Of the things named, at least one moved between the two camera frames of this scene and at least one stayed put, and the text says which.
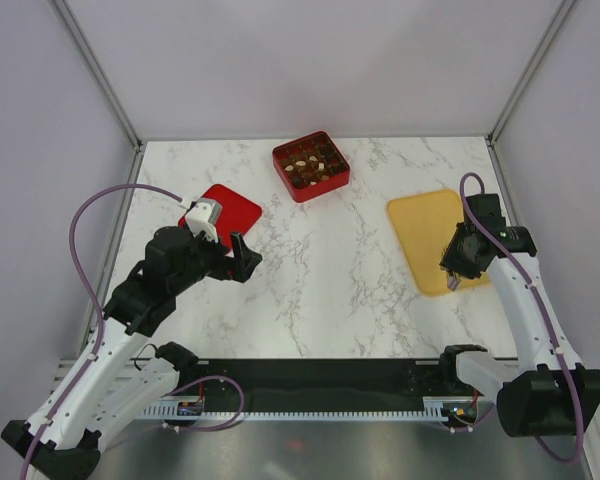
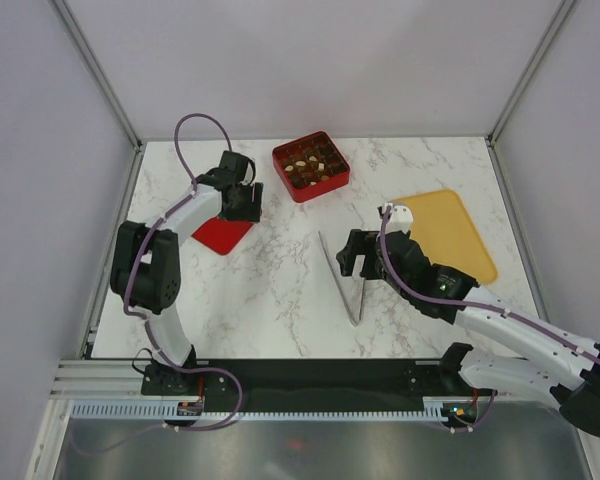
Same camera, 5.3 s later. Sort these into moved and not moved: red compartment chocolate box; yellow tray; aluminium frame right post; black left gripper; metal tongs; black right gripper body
Moved: black left gripper; black right gripper body; metal tongs
Not moved: aluminium frame right post; red compartment chocolate box; yellow tray
